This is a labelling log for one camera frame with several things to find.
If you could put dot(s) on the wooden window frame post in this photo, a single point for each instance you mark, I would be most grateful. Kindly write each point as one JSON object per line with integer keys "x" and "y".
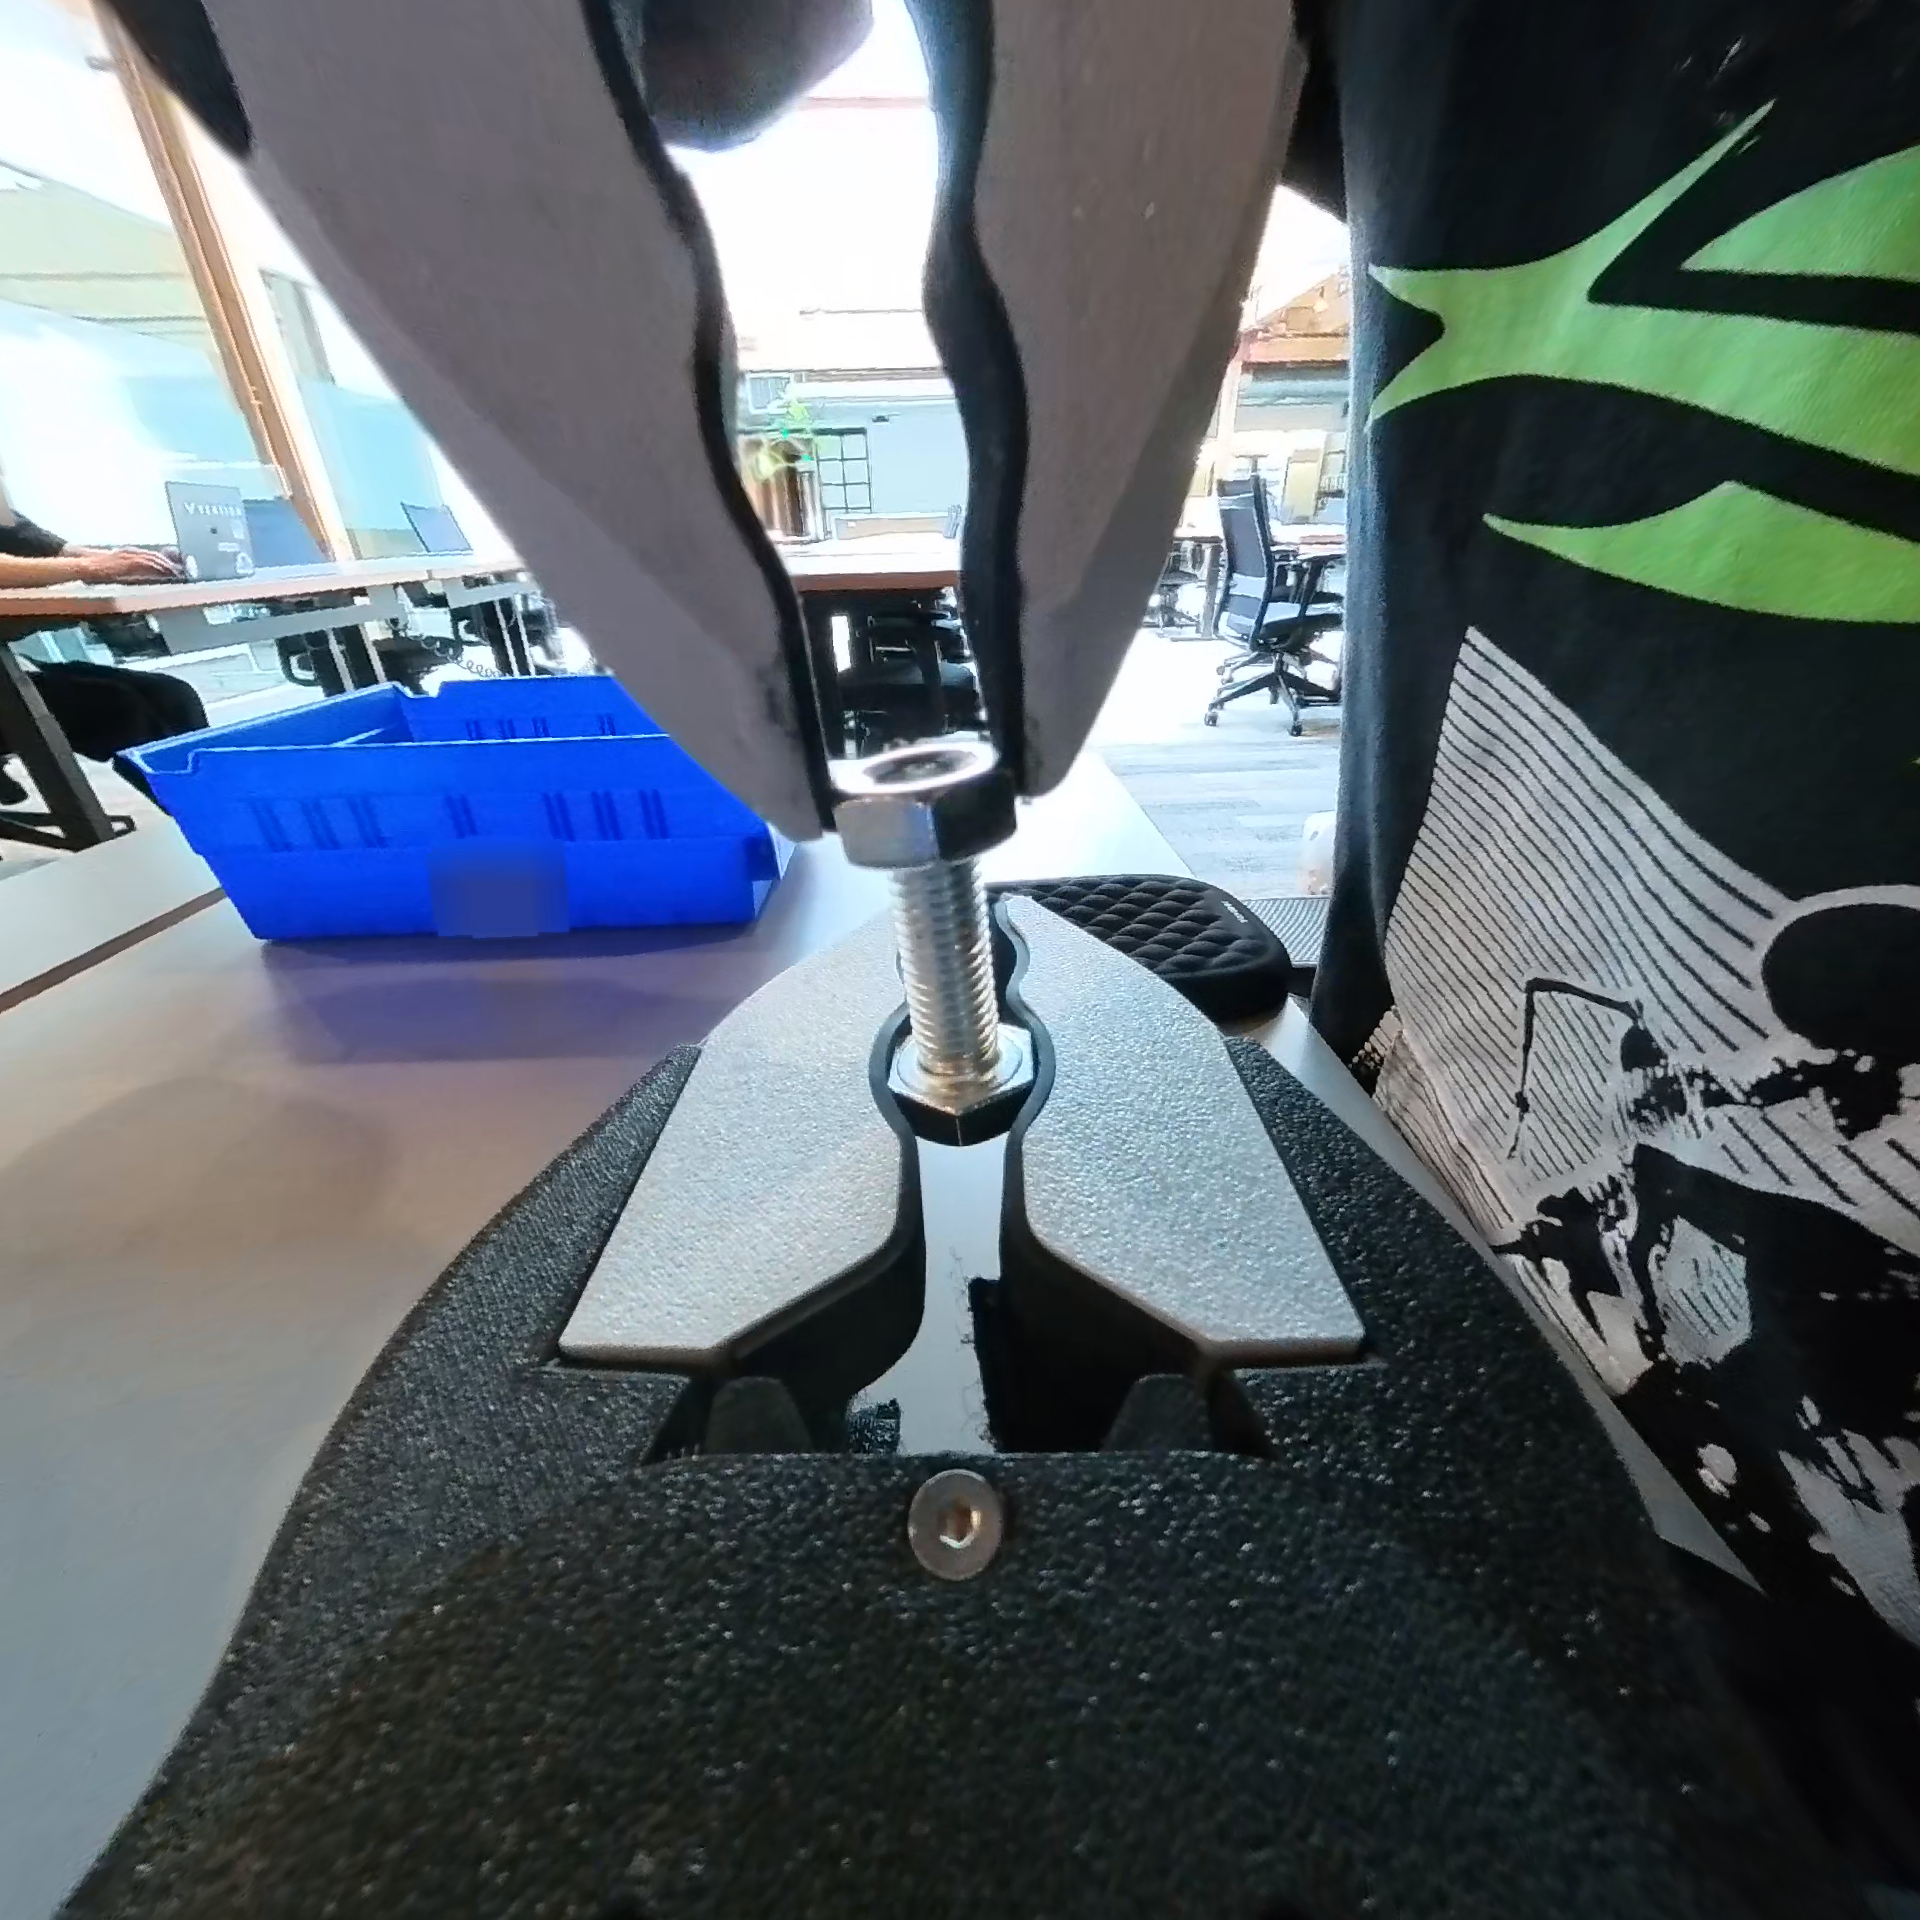
{"x": 234, "y": 317}

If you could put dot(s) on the green hanging plant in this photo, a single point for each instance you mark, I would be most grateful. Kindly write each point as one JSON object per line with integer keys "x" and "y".
{"x": 779, "y": 441}

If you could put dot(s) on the black printed t-shirt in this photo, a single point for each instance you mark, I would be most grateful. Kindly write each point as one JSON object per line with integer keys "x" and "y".
{"x": 1650, "y": 750}

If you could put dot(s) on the silver hex bolt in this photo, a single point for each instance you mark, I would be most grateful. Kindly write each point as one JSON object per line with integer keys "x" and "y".
{"x": 944, "y": 960}

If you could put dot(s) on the blue plastic bin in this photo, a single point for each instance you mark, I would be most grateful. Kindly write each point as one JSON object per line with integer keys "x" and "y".
{"x": 299, "y": 839}

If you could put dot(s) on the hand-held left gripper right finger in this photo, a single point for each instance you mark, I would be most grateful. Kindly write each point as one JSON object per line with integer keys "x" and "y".
{"x": 1171, "y": 1200}

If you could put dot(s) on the grey open laptop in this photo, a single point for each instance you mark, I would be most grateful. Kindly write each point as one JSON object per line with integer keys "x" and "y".
{"x": 206, "y": 525}

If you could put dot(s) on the wooden top office desk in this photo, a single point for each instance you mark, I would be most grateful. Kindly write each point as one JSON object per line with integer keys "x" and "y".
{"x": 868, "y": 568}
{"x": 225, "y": 593}

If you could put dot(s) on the grey mesh chair seat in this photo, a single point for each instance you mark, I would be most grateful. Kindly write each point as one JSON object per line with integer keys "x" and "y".
{"x": 1306, "y": 931}

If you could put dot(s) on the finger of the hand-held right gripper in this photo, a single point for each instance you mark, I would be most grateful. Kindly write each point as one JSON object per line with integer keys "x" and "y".
{"x": 524, "y": 300}
{"x": 1124, "y": 300}

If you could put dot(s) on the black mesh office chair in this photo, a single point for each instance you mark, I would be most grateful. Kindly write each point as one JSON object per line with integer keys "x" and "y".
{"x": 1259, "y": 600}

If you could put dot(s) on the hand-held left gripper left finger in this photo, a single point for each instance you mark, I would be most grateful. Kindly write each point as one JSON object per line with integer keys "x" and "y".
{"x": 749, "y": 1200}

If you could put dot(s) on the dark open laptop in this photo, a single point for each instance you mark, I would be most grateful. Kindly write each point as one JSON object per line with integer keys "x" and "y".
{"x": 283, "y": 534}
{"x": 437, "y": 528}

